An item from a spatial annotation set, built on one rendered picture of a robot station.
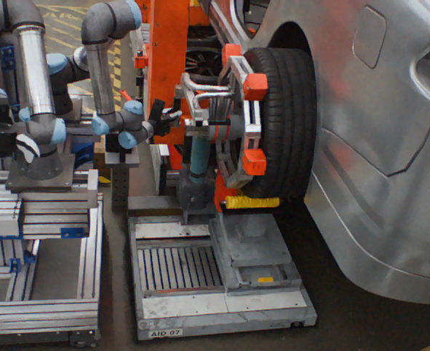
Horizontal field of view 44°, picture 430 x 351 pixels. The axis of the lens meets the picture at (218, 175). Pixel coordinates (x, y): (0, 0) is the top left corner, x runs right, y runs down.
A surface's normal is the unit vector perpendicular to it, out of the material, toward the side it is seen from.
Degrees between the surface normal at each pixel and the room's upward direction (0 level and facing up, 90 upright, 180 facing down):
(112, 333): 0
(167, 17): 90
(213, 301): 0
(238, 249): 0
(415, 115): 91
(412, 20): 80
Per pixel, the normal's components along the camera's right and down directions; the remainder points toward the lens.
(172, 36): 0.19, 0.55
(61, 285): 0.11, -0.83
